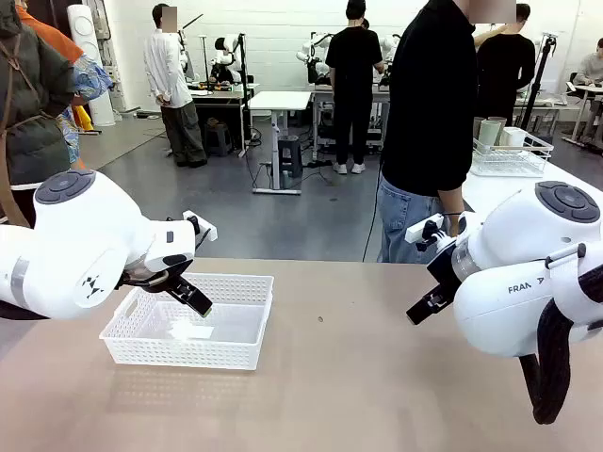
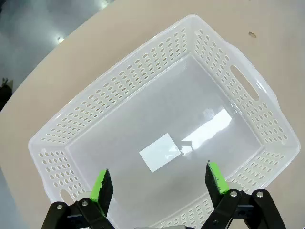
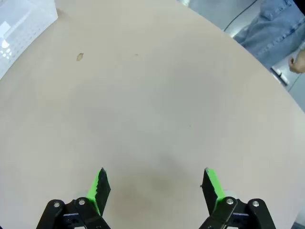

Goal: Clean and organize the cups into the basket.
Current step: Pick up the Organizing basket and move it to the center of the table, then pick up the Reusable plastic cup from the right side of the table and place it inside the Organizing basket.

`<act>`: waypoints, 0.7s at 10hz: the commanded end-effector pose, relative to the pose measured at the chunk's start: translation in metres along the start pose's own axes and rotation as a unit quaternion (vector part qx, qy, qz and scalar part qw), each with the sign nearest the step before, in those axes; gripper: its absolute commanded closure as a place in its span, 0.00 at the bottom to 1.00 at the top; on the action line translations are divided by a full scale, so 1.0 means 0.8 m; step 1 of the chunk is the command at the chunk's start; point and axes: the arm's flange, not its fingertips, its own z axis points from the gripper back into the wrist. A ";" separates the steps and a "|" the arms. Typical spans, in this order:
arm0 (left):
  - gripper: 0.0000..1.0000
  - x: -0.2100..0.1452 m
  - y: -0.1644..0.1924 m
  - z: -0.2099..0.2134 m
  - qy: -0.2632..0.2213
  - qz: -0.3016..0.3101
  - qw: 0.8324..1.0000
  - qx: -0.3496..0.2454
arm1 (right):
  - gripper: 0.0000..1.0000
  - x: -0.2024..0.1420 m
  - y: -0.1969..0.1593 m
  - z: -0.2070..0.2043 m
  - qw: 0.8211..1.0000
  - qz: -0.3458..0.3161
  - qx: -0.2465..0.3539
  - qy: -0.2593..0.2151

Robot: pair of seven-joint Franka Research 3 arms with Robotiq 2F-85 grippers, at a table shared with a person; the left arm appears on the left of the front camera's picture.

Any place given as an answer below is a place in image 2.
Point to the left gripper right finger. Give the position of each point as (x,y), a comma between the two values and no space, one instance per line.
(215,183)

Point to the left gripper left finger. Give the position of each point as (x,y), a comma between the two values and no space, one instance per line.
(102,190)

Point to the white perforated plastic basket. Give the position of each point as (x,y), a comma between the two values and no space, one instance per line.
(166,107)

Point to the white rectangular label sticker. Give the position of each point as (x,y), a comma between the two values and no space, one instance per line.
(159,152)

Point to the dark bulky object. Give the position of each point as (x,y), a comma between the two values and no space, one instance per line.
(4,95)

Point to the small brown scrap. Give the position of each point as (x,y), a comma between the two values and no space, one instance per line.
(252,34)

